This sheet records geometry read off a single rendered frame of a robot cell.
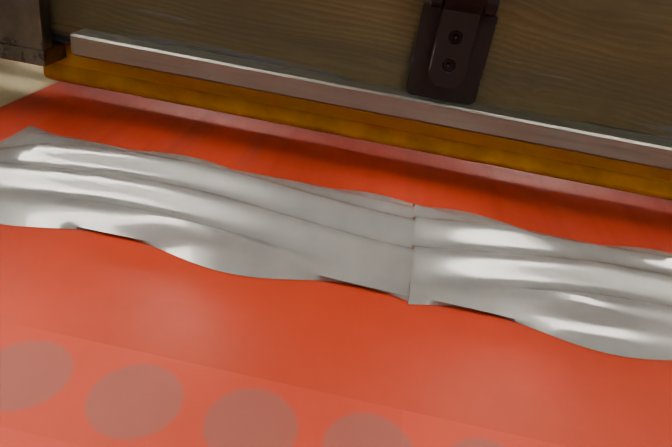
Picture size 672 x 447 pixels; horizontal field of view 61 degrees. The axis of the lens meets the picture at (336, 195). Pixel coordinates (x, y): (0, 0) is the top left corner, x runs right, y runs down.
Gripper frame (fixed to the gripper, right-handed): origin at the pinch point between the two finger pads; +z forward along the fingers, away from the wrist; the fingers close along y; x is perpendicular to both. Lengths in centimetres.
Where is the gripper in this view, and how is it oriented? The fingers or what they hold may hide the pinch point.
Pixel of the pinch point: (448, 45)
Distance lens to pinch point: 28.2
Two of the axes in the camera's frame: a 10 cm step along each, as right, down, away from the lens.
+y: -1.4, 4.5, -8.8
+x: 9.8, 1.9, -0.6
